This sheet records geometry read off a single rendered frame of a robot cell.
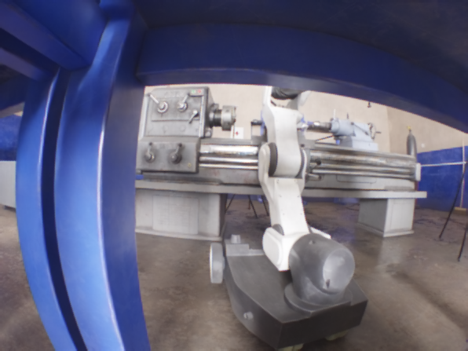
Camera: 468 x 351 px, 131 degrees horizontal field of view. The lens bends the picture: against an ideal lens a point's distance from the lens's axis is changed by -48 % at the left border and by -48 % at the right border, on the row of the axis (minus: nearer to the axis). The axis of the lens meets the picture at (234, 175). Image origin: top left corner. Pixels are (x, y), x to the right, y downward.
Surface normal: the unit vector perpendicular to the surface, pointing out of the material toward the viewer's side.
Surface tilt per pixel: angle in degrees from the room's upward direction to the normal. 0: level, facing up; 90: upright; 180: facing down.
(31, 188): 90
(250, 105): 90
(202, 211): 90
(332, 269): 73
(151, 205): 90
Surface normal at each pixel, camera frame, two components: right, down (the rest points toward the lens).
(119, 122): 1.00, 0.05
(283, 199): 0.15, -0.52
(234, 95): -0.02, -0.01
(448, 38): -0.05, 1.00
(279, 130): 0.16, -0.19
